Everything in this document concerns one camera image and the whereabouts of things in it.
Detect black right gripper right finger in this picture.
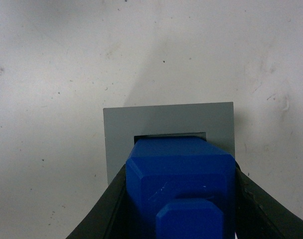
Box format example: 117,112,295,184
235,164,303,239

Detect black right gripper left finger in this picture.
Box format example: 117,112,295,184
67,166,128,239

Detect blue block part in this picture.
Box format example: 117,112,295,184
126,137,236,239

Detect gray square base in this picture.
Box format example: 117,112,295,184
103,102,235,183

